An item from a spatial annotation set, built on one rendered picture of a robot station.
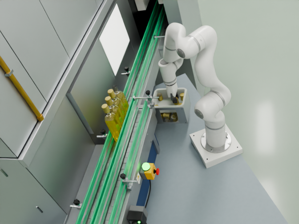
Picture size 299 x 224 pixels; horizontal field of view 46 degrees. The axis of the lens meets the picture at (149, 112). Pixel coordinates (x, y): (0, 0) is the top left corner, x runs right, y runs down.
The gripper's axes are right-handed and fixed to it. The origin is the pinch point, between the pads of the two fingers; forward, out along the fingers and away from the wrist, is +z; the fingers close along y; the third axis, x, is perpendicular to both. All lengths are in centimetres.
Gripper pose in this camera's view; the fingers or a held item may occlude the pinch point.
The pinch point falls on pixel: (175, 98)
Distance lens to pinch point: 234.8
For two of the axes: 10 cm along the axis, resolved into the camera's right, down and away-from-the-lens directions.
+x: 9.4, -0.1, -3.4
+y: -2.2, 7.4, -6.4
